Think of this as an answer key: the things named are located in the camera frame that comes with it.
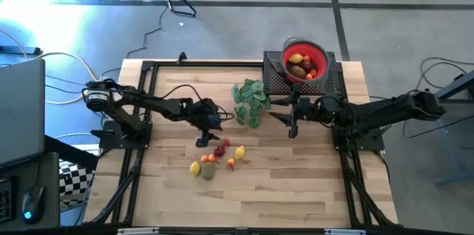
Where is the black stand beam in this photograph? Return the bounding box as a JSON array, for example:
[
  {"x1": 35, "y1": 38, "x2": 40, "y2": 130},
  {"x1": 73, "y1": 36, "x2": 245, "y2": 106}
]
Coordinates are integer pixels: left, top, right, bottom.
[{"x1": 44, "y1": 134, "x2": 100, "y2": 171}]

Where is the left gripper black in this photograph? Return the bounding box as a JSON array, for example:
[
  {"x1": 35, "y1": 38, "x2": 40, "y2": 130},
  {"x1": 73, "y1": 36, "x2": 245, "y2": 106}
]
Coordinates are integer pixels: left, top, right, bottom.
[{"x1": 190, "y1": 97, "x2": 224, "y2": 149}]

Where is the brown kiwi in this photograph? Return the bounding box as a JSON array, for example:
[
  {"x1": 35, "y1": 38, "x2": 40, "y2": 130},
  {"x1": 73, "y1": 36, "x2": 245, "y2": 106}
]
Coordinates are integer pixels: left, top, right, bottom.
[{"x1": 290, "y1": 65, "x2": 307, "y2": 79}]

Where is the dark desk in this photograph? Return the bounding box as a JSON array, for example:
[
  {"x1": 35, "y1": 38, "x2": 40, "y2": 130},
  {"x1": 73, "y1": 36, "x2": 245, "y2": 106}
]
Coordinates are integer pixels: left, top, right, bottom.
[{"x1": 0, "y1": 151, "x2": 62, "y2": 231}]

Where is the black floor bar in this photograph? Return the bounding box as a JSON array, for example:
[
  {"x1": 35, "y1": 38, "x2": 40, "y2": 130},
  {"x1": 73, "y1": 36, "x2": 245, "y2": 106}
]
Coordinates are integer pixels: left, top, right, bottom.
[{"x1": 0, "y1": 44, "x2": 42, "y2": 56}]

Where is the black perforated metal shelf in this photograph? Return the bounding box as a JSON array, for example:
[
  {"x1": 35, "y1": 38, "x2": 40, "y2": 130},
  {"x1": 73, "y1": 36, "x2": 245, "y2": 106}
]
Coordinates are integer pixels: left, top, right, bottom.
[{"x1": 262, "y1": 50, "x2": 344, "y2": 97}]

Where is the green artificial potted plant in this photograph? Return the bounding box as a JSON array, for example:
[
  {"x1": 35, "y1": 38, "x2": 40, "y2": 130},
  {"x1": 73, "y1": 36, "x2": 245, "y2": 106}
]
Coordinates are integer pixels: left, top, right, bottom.
[{"x1": 230, "y1": 79, "x2": 273, "y2": 131}]

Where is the pale yellow cable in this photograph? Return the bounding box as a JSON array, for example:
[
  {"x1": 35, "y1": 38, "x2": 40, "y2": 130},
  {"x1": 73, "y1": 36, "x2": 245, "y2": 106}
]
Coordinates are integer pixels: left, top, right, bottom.
[
  {"x1": 44, "y1": 93, "x2": 85, "y2": 105},
  {"x1": 0, "y1": 29, "x2": 30, "y2": 62},
  {"x1": 36, "y1": 52, "x2": 99, "y2": 80}
]

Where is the backlit keyboard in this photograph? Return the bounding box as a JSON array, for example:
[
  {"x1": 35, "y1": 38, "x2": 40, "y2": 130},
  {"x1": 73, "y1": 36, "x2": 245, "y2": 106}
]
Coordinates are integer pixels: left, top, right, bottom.
[{"x1": 0, "y1": 177, "x2": 16, "y2": 225}]

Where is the black computer mouse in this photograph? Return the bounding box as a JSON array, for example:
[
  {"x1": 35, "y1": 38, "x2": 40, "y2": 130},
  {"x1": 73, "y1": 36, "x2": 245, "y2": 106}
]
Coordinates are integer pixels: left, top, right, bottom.
[{"x1": 21, "y1": 185, "x2": 44, "y2": 225}]

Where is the silver bracket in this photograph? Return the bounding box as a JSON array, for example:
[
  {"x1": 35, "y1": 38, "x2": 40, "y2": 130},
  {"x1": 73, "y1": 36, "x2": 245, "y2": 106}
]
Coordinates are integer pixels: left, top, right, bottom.
[
  {"x1": 117, "y1": 227, "x2": 160, "y2": 235},
  {"x1": 324, "y1": 228, "x2": 367, "y2": 235}
]

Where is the black knife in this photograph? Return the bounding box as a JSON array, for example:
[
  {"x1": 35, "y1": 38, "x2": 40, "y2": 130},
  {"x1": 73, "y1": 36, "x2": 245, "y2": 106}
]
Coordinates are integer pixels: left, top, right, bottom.
[{"x1": 266, "y1": 56, "x2": 285, "y2": 79}]

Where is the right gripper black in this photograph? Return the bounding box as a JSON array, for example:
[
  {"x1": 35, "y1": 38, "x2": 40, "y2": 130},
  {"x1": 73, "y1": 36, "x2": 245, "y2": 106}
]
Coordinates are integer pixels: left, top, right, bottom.
[{"x1": 268, "y1": 82, "x2": 323, "y2": 139}]

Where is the blue grey table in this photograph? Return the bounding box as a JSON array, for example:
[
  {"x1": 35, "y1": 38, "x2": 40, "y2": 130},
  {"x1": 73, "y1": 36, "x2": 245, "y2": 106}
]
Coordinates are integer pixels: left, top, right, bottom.
[{"x1": 433, "y1": 70, "x2": 474, "y2": 188}]

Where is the black white checkerboard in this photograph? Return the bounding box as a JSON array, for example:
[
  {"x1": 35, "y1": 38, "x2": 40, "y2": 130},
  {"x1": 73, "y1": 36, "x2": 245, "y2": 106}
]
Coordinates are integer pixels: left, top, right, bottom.
[{"x1": 59, "y1": 159, "x2": 96, "y2": 210}]

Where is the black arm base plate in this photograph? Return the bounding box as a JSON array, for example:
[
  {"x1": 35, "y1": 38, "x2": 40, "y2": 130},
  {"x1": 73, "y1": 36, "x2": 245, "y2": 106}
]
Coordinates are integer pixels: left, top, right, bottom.
[
  {"x1": 331, "y1": 123, "x2": 393, "y2": 153},
  {"x1": 90, "y1": 122, "x2": 153, "y2": 150}
]

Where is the black floor cable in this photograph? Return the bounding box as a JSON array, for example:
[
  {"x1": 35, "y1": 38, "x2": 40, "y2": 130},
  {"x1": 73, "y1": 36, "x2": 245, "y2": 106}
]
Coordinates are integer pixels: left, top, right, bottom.
[
  {"x1": 125, "y1": 0, "x2": 170, "y2": 59},
  {"x1": 407, "y1": 56, "x2": 474, "y2": 97},
  {"x1": 402, "y1": 114, "x2": 474, "y2": 139}
]

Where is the red grey collapsible bowl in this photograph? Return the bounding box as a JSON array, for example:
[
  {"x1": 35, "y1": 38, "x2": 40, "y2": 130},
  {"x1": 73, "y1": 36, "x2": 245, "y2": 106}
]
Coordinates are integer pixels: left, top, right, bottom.
[{"x1": 280, "y1": 36, "x2": 331, "y2": 87}]

